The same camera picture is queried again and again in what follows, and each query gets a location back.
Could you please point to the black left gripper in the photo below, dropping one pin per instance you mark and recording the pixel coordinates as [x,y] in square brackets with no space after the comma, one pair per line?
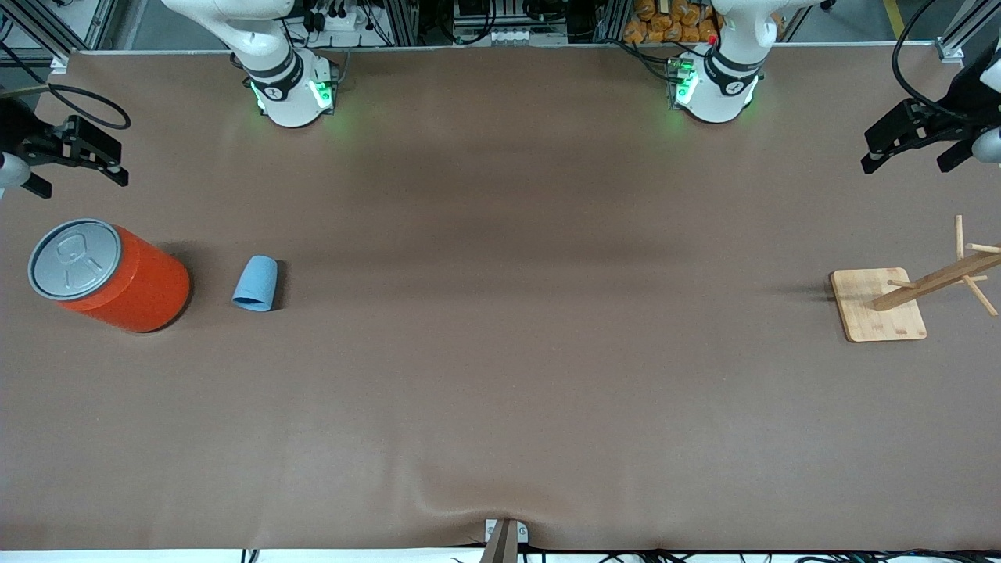
[963,102]

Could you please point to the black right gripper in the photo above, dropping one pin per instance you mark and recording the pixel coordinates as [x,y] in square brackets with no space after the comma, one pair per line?
[17,125]

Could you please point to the light blue plastic cup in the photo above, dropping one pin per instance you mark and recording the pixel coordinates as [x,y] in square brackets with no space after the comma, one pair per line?
[256,283]

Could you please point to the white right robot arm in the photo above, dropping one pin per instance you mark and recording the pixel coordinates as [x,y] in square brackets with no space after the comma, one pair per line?
[289,102]

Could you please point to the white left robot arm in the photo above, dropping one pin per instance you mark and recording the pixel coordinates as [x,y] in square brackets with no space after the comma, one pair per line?
[715,105]

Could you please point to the orange can with grey lid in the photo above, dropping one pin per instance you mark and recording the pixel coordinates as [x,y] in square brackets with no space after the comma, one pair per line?
[141,289]

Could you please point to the wooden mug tree stand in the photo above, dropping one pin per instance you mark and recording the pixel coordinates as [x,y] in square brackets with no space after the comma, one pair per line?
[876,313]

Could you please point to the orange snack bags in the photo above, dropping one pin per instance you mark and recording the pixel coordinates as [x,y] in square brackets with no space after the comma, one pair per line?
[665,27]

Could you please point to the white power strip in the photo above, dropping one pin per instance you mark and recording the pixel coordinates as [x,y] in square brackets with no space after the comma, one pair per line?
[344,19]

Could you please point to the white socket strip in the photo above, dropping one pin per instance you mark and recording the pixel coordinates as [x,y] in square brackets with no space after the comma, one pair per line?
[508,36]

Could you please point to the brown table mat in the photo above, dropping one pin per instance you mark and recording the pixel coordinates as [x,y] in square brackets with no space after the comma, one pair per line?
[500,313]

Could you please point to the aluminium frame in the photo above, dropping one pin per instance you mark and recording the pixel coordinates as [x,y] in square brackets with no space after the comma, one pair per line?
[958,39]
[102,23]

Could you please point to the aluminium frame post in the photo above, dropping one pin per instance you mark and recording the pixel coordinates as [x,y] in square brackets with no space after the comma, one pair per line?
[405,19]
[611,19]

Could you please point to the grey metal table bracket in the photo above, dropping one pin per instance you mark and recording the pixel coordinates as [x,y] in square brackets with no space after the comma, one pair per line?
[500,547]

